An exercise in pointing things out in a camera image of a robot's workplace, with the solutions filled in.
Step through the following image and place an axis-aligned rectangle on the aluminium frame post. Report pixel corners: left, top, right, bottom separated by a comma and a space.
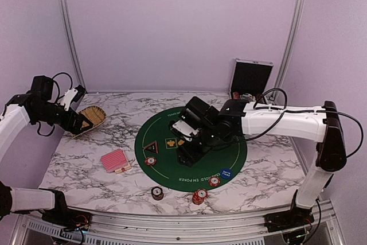
59, 0, 87, 88
274, 0, 305, 88

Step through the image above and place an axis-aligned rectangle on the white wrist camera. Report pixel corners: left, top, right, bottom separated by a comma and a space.
60, 85, 86, 111
171, 120, 199, 141

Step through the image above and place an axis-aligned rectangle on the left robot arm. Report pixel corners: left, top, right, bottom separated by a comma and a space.
1, 75, 94, 227

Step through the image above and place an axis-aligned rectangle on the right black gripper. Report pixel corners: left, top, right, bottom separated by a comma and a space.
176, 126, 221, 169

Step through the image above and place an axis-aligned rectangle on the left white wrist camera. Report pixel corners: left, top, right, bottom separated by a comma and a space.
60, 85, 86, 111

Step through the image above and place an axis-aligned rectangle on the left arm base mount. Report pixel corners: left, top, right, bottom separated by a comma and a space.
42, 209, 92, 230

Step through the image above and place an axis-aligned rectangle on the front aluminium rail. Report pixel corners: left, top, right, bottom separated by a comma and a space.
10, 200, 345, 244

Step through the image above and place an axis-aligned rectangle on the red poker chip stack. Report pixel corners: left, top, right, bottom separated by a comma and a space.
192, 189, 208, 205

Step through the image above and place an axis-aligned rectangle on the right aluminium frame post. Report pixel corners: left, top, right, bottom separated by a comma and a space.
274, 0, 305, 88

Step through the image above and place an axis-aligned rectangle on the black triangular dealer button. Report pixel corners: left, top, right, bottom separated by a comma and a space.
143, 141, 159, 154

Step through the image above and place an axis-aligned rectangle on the blue small blind button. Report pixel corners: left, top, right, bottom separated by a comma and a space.
220, 168, 233, 179

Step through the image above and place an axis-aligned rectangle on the aluminium poker chip case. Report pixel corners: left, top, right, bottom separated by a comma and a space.
229, 58, 274, 99

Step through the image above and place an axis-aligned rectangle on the left aluminium frame post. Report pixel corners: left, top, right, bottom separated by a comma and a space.
59, 0, 87, 88

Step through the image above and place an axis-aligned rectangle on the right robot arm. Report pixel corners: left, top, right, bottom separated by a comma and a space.
170, 96, 347, 227

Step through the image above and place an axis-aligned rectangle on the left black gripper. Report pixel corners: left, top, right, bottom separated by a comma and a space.
33, 102, 92, 135

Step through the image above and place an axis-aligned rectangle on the woven bamboo tray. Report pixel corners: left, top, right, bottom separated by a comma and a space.
71, 106, 107, 138

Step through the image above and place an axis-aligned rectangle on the red playing card deck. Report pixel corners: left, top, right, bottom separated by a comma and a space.
100, 149, 131, 174

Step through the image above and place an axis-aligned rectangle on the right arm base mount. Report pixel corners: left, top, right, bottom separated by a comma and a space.
264, 211, 315, 232

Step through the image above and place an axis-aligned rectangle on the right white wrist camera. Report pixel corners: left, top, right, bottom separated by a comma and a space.
171, 120, 199, 141

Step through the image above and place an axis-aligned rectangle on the black poker chip stack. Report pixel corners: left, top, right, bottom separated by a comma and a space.
151, 186, 164, 201

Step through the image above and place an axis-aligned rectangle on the round green poker mat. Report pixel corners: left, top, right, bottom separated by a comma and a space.
135, 107, 248, 192

